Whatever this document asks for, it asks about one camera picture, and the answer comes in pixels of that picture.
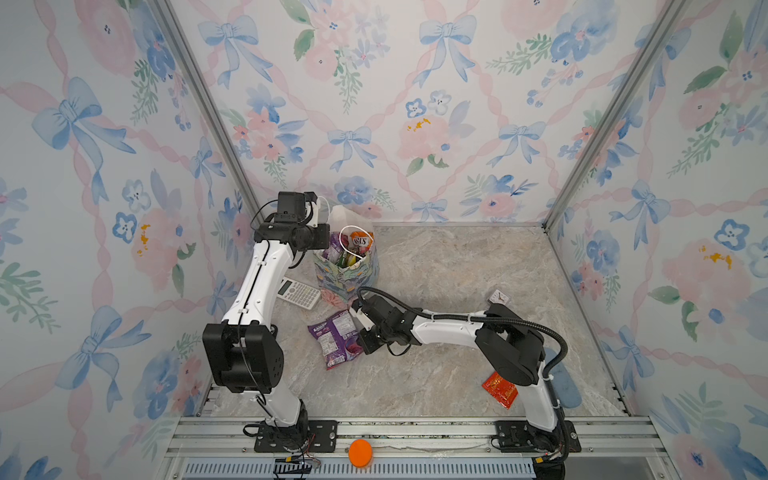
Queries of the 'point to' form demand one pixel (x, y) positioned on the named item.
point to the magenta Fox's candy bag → (333, 252)
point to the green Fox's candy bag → (346, 260)
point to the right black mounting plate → (520, 436)
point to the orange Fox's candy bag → (362, 241)
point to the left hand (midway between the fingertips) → (325, 232)
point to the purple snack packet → (337, 338)
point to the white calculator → (298, 293)
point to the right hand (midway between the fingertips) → (356, 339)
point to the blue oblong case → (565, 386)
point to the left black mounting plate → (324, 439)
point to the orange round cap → (360, 453)
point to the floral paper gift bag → (338, 285)
